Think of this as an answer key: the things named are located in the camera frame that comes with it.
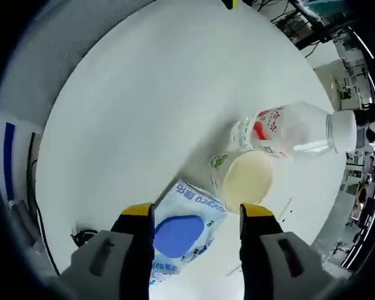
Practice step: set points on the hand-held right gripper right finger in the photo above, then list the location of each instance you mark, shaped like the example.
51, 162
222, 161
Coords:
256, 250

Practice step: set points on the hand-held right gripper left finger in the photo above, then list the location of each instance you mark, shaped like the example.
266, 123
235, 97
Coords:
137, 250

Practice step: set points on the wet wipes pack blue lid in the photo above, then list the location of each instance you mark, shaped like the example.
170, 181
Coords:
178, 231

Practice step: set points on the white paper cup green print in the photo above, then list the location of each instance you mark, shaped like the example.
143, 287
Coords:
247, 178

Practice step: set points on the clear plastic bottle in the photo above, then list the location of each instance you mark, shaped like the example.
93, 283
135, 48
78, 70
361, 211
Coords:
287, 134

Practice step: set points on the white board blue stripes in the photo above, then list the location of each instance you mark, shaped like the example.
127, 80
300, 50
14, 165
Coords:
9, 156

